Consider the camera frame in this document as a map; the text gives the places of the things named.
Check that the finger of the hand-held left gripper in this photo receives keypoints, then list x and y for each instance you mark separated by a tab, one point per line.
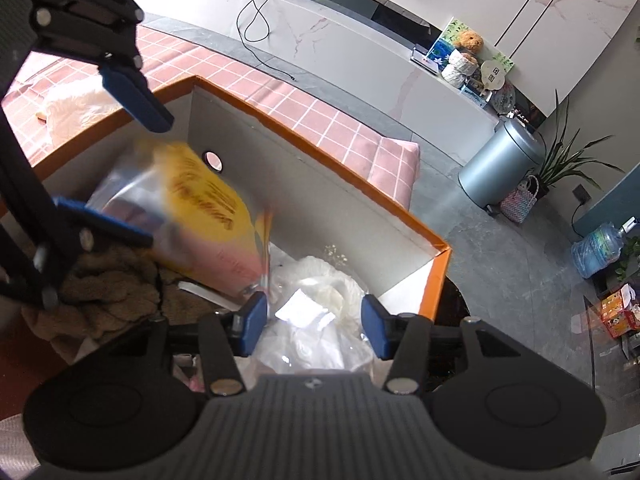
100	222
135	95

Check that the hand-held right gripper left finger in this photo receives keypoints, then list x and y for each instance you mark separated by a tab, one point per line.
252	325

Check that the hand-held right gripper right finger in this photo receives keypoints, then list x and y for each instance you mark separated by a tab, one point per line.
376	327

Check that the brown plush towel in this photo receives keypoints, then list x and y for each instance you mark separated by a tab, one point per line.
110	290

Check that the white plastic bag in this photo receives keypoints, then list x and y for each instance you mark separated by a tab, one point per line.
325	275

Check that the pink and white crochet cloth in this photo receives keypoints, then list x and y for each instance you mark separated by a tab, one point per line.
192	377

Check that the yellow snack packet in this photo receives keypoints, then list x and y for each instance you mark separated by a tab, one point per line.
210	205

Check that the orange cardboard box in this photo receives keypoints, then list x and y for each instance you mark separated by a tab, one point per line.
310	180

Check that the pink checked tablecloth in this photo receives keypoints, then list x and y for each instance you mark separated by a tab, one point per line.
300	105

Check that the woven pastel bag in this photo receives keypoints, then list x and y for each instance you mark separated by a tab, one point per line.
520	202

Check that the grey metal trash can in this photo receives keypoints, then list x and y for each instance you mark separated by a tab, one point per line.
500	165

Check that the white marble tv cabinet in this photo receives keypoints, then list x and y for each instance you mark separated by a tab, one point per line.
350	50

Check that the glass coffee table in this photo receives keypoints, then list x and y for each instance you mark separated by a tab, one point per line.
610	360

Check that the blue water bottle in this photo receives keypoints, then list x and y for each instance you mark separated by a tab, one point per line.
600	250

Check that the colourful cardboard box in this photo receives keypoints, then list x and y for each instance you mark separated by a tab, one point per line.
620	312

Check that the long-leaf potted plant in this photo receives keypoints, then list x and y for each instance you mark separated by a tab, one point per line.
560	160

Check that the white crochet basket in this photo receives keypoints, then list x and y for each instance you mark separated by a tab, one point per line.
462	61
454	77

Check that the green vine plant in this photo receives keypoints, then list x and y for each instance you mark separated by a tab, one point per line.
630	260

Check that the round paper fan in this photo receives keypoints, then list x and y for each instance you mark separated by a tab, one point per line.
492	74

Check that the blue flower picture book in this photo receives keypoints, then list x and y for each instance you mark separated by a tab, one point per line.
439	52

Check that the green and white picture board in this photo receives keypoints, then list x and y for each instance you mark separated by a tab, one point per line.
502	60

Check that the brown teddy bear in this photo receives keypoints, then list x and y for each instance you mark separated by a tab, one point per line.
470	42

